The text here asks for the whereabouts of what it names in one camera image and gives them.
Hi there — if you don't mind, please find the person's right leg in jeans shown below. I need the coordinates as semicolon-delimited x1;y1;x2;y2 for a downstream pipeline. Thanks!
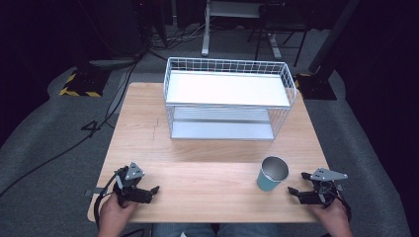
216;222;282;237

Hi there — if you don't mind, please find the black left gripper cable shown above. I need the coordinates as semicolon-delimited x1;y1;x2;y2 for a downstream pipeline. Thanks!
93;171;122;230

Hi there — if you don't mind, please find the person's left leg in jeans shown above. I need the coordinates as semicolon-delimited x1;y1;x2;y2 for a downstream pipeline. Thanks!
152;222;215;237

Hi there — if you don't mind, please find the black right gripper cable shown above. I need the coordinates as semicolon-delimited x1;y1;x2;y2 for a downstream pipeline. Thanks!
335;189;353;222

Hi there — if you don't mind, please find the person's leg in jeans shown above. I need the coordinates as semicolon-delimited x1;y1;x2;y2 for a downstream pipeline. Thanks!
216;222;282;237
152;222;215;237

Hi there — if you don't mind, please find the black stand base with pole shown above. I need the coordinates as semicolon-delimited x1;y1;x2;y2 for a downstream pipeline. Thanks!
294;0;362;102

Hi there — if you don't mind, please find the white desk frame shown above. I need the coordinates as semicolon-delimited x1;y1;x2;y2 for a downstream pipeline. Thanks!
201;0;284;61

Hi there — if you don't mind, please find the long black floor cable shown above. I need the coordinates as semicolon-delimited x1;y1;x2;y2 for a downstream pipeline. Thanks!
0;52;146;198

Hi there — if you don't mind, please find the person's left hand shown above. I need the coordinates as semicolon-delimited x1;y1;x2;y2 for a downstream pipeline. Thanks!
98;193;140;237

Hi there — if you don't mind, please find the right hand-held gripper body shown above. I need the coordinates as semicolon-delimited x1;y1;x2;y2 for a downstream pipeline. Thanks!
297;167;349;208

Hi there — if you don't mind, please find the person's right hand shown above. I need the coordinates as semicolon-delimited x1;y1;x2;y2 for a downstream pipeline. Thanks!
309;197;354;237

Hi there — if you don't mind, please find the grey metal table bracket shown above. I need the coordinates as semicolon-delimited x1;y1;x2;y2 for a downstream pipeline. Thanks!
83;187;107;198

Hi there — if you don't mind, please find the black metal chair frame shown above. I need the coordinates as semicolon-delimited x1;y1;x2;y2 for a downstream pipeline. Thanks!
246;2;312;68

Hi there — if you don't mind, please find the teal cup with metal inside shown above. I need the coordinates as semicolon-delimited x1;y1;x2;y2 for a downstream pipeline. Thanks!
256;155;292;193

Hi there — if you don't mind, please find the white wire two-tier rack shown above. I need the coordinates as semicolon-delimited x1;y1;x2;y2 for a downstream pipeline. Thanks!
162;56;297;142

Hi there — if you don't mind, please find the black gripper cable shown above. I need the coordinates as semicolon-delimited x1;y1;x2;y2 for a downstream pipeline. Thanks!
335;189;353;222
93;171;122;230

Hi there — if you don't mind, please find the black stand base striped edge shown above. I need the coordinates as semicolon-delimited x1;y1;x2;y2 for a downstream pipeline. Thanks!
58;67;112;99

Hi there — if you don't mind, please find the bundle of floor cables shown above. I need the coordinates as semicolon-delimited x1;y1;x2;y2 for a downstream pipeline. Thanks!
146;21;207;62

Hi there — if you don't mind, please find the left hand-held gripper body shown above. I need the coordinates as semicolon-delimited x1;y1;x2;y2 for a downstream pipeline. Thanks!
113;161;154;208

